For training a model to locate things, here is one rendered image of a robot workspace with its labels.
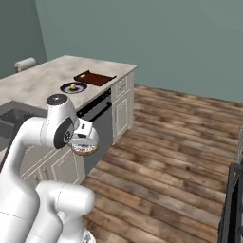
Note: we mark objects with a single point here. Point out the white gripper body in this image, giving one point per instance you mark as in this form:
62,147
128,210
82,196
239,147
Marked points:
90,138

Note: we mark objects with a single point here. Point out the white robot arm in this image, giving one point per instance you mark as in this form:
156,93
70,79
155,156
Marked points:
19,177

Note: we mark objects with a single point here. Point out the dark brown tray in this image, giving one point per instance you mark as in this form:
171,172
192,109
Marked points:
95,78

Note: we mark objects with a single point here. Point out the sprinkled frosted donut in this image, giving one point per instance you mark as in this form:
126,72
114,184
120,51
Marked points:
84,150

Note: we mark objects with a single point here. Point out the grey dishwasher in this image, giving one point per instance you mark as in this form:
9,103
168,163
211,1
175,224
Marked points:
102,126

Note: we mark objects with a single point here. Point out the white cupboard door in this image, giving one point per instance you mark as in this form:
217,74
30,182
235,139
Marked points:
65,167
121,117

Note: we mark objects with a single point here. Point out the yellow cupcake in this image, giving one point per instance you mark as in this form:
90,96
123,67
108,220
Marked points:
73,86

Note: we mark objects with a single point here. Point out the white drawer front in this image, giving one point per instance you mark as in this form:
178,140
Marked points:
121,85

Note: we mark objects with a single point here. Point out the grey sink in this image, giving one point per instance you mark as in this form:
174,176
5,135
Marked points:
14,118

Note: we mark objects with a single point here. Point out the white paper towel roll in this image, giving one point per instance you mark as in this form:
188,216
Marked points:
25,64

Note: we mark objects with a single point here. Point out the grey cupboard run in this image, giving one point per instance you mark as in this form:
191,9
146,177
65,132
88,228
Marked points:
240,144

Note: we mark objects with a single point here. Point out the black oven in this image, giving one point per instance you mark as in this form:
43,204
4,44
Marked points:
232,205

